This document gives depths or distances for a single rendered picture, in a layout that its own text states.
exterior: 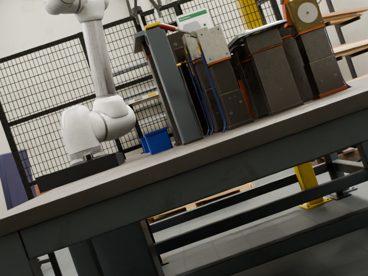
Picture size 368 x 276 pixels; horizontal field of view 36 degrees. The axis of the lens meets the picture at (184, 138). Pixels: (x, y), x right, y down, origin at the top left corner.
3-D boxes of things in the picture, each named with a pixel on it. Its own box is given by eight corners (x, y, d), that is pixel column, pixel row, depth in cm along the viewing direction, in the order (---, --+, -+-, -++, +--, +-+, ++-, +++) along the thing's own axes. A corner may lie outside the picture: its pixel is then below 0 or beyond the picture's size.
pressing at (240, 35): (297, 17, 193) (295, 12, 193) (236, 38, 191) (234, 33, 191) (227, 72, 330) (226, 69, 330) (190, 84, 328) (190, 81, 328)
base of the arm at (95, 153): (70, 167, 255) (66, 155, 255) (69, 168, 277) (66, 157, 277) (109, 155, 259) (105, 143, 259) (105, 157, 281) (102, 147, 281)
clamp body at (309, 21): (356, 86, 203) (322, -10, 202) (320, 99, 201) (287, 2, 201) (346, 89, 211) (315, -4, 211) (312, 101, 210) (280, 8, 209)
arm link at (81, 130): (62, 157, 271) (49, 114, 271) (93, 149, 283) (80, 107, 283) (79, 151, 259) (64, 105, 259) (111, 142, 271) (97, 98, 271)
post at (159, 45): (203, 138, 207) (164, 24, 207) (184, 145, 207) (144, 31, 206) (201, 138, 215) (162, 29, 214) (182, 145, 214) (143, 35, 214)
